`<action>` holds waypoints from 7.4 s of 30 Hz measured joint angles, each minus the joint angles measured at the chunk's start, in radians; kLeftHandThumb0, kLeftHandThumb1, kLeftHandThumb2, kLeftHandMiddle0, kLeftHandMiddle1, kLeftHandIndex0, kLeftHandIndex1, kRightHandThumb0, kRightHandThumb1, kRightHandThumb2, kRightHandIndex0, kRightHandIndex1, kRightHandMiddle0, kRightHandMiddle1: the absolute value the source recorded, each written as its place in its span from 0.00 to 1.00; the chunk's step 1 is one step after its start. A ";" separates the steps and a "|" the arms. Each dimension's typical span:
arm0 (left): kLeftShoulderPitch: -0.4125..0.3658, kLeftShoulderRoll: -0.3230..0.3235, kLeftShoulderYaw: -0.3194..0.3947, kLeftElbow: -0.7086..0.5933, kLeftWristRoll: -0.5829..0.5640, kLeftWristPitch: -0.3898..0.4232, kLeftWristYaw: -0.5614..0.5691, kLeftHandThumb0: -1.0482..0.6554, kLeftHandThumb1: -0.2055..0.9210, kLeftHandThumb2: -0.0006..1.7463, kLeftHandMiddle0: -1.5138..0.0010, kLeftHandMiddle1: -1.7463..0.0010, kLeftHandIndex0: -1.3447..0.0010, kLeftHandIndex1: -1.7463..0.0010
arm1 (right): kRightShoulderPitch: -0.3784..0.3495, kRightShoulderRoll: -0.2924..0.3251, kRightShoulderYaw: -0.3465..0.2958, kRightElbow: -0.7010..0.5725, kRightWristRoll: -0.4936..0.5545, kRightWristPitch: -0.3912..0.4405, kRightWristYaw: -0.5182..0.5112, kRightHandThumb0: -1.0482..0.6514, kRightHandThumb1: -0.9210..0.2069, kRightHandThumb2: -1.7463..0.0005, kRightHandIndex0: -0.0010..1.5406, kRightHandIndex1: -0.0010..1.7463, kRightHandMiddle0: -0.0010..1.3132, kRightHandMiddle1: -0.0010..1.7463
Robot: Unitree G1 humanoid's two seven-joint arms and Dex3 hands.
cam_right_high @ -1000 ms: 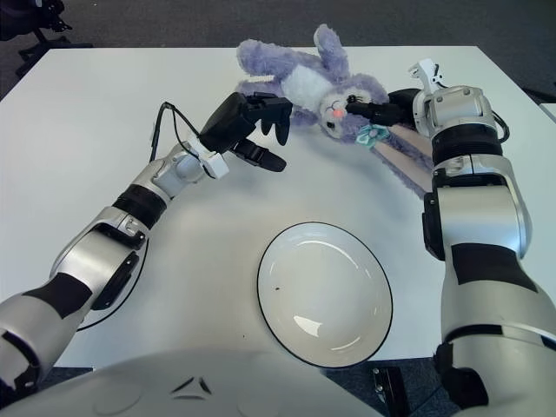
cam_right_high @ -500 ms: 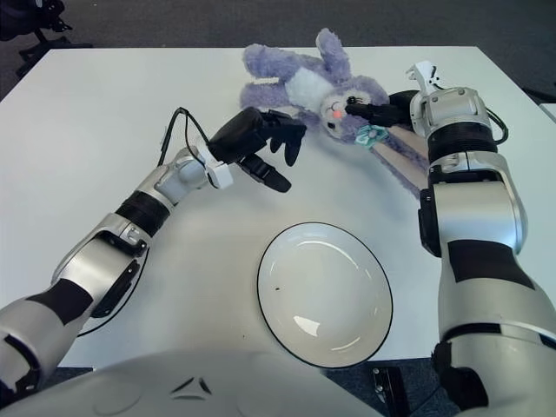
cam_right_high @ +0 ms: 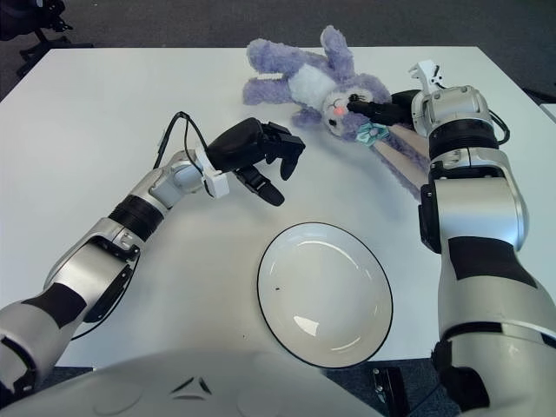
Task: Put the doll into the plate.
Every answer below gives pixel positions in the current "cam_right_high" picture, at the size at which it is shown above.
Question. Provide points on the white neighbouring table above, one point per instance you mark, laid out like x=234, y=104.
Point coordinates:
x=549, y=114

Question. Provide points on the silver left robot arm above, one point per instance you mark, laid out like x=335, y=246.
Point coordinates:
x=87, y=269

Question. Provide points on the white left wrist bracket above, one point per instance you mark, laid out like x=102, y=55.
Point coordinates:
x=217, y=184

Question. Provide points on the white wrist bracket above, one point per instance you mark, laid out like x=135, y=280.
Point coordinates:
x=428, y=74
x=217, y=184

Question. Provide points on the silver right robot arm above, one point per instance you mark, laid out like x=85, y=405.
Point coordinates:
x=478, y=217

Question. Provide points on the black office chair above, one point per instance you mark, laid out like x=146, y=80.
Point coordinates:
x=39, y=30

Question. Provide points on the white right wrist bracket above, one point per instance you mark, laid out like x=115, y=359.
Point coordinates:
x=428, y=74

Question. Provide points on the purple plush bunny doll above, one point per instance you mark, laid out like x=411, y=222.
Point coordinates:
x=269, y=56

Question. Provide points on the grey robot torso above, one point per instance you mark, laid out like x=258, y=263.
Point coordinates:
x=174, y=386

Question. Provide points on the white plate black rim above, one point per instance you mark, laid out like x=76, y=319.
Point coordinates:
x=326, y=295

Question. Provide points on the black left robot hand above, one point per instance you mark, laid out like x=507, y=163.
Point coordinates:
x=236, y=145

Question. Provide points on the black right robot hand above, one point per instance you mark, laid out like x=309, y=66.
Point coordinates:
x=401, y=108

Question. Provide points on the black table bracket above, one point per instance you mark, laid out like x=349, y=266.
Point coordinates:
x=391, y=386

